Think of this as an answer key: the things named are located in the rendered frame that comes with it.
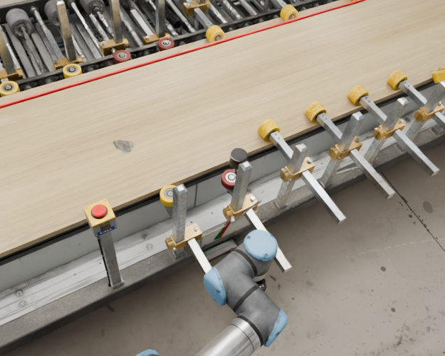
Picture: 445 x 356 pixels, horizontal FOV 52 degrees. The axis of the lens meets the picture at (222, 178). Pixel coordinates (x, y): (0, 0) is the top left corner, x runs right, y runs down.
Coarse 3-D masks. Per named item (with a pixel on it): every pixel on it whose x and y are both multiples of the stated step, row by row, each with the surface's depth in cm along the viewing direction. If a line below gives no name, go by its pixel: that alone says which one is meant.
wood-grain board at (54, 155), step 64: (384, 0) 263; (128, 64) 210; (192, 64) 215; (256, 64) 219; (320, 64) 224; (384, 64) 229; (0, 128) 182; (64, 128) 185; (128, 128) 189; (192, 128) 192; (256, 128) 196; (0, 192) 165; (64, 192) 168; (128, 192) 171; (0, 256) 153
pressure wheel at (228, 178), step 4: (224, 172) 180; (228, 172) 180; (232, 172) 180; (224, 176) 179; (228, 176) 179; (232, 176) 178; (224, 180) 177; (228, 180) 178; (232, 180) 178; (224, 184) 178; (228, 184) 177; (232, 184) 177; (228, 188) 178; (232, 188) 178
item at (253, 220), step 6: (228, 192) 183; (252, 210) 176; (246, 216) 177; (252, 216) 175; (252, 222) 173; (258, 222) 173; (258, 228) 172; (264, 228) 172; (276, 258) 166; (282, 258) 166; (282, 264) 164; (288, 264) 165; (282, 270) 165; (288, 270) 166
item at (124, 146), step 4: (120, 140) 182; (128, 140) 184; (116, 144) 182; (120, 144) 182; (124, 144) 182; (128, 144) 183; (132, 144) 182; (116, 148) 181; (120, 148) 181; (124, 148) 181; (128, 148) 181; (124, 152) 181; (128, 152) 181
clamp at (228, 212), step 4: (248, 196) 179; (244, 200) 177; (248, 200) 178; (256, 200) 178; (228, 204) 176; (244, 204) 176; (248, 204) 176; (252, 204) 177; (224, 208) 175; (228, 208) 175; (244, 208) 175; (252, 208) 179; (256, 208) 181; (224, 212) 176; (228, 212) 174; (232, 212) 174; (236, 212) 174; (240, 212) 175; (228, 216) 174; (236, 216) 176
